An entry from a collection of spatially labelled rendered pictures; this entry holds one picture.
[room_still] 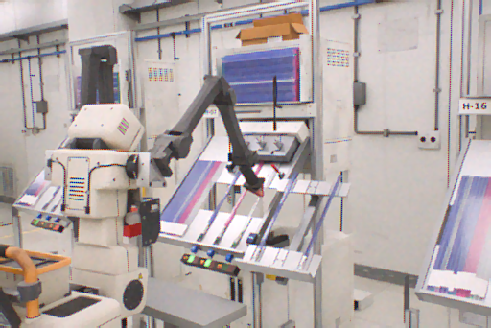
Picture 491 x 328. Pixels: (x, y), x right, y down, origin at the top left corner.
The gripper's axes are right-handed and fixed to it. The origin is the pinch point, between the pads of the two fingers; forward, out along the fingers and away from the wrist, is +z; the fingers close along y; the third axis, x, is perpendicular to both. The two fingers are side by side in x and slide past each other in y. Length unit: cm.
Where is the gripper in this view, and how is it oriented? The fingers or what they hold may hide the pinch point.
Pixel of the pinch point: (261, 195)
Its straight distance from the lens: 248.7
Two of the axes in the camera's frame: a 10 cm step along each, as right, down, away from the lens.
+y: -7.7, -0.3, 6.4
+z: 4.3, 7.2, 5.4
